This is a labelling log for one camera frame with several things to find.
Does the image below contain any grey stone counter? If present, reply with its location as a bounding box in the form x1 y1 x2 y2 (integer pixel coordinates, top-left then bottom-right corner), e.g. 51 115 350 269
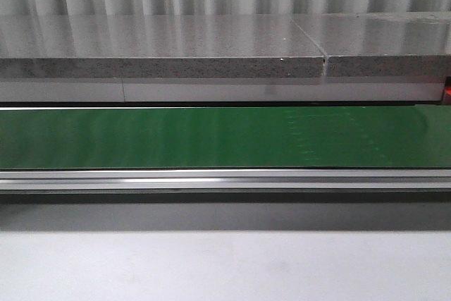
1 12 450 105

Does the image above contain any green conveyor belt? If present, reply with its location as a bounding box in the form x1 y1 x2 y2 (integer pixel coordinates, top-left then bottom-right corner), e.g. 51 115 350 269
1 105 450 170

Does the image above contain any red object at edge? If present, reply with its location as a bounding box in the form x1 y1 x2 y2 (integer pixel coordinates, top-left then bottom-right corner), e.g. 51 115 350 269
442 77 451 105

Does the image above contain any aluminium conveyor frame rail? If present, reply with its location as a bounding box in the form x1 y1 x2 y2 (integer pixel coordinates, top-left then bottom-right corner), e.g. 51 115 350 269
1 168 450 194

